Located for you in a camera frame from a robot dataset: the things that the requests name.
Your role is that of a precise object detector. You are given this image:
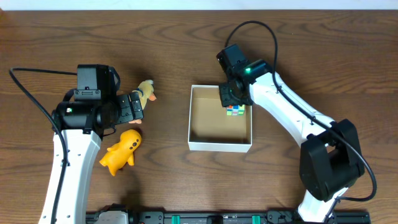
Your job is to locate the colourful puzzle cube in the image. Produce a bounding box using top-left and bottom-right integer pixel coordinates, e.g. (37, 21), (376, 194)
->
(226, 105), (245, 116)

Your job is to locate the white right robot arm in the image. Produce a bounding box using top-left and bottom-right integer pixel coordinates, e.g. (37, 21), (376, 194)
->
(218, 58), (366, 223)

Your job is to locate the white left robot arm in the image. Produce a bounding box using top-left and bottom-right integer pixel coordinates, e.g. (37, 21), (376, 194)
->
(39, 88), (143, 223)

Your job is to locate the yellow plush duck toy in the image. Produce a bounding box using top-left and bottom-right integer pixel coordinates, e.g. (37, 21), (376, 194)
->
(132, 80), (157, 111)

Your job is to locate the white cardboard box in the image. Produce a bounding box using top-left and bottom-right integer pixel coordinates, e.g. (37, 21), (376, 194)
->
(188, 85), (252, 153)

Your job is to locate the orange rubber dog toy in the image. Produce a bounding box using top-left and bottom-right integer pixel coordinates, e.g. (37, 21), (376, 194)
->
(99, 129), (142, 176)

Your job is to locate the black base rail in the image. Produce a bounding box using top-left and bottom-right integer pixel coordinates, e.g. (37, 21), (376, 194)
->
(85, 203), (371, 224)

